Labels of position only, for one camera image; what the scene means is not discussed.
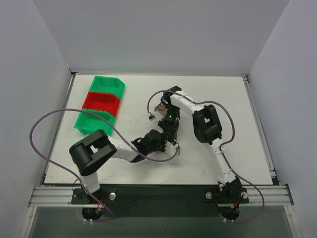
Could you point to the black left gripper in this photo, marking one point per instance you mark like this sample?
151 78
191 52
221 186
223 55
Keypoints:
163 143

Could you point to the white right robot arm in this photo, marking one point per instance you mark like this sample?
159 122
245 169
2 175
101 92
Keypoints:
207 130

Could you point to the aluminium front frame rail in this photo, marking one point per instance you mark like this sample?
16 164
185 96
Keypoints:
62 196

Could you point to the green plastic bin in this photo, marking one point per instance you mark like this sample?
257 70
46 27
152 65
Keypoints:
88 123
110 85

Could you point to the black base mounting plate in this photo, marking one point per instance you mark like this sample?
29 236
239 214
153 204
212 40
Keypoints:
160 201

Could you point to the tan sock with striped cuff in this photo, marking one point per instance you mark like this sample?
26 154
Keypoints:
164 116

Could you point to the green plastic bin far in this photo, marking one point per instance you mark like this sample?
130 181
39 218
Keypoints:
110 85

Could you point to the red plastic bin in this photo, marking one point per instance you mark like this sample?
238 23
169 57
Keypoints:
99 101

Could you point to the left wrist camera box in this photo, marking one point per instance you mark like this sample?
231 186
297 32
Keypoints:
172 149

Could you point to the green plastic bin near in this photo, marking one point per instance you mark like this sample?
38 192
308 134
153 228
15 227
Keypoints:
88 123

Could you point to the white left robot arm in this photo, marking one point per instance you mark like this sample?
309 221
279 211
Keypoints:
90 153

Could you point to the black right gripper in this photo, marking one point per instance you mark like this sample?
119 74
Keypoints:
169 125

